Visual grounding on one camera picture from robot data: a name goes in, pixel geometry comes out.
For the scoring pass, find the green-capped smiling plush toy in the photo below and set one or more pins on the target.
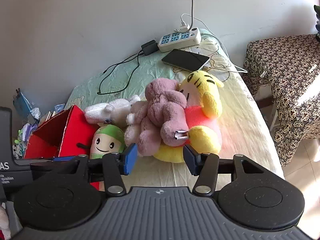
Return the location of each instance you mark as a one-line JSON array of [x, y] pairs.
[[107, 142]]

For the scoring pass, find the small white plush rabbit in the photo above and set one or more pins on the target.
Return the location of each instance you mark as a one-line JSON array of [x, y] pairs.
[[112, 108]]

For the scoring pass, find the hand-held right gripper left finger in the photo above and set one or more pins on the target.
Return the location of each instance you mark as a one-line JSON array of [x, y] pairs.
[[130, 158]]

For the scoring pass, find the mauve teddy bear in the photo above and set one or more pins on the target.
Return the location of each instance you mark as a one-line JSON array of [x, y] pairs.
[[162, 105]]

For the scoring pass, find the bed with light green sheet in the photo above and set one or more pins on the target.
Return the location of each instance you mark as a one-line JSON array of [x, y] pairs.
[[237, 120]]

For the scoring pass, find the black power adapter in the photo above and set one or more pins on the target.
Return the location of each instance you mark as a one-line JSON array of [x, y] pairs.
[[150, 47]]

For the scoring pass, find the red cardboard box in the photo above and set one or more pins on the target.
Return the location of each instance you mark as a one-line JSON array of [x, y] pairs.
[[72, 130]]

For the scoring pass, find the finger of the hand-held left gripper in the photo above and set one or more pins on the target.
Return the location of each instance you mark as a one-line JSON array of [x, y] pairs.
[[55, 166]]

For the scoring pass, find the white charger plug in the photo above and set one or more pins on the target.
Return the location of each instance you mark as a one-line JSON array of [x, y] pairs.
[[184, 25]]

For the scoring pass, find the patterned plastic bags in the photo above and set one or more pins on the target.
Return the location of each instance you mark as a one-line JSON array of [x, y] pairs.
[[23, 140]]

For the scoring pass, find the yellow tiger plush toy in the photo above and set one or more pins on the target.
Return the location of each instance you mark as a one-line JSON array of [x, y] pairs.
[[210, 100]]

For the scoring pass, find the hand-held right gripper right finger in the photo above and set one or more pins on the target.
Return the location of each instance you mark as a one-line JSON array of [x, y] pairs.
[[190, 160]]

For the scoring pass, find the black smartphone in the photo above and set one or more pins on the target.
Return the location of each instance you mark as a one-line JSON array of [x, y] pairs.
[[185, 59]]

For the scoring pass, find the small white object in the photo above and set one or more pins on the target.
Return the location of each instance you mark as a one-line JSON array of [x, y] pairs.
[[264, 72]]

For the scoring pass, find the white and blue power strip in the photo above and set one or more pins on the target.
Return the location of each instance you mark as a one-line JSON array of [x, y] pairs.
[[175, 43]]

